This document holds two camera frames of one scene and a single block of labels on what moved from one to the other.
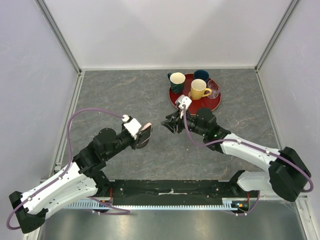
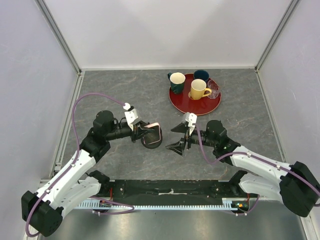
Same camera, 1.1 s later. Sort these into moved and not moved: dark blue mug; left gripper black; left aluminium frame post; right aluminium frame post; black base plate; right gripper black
Moved: right gripper black; left gripper black
Not moved: right aluminium frame post; black base plate; dark blue mug; left aluminium frame post
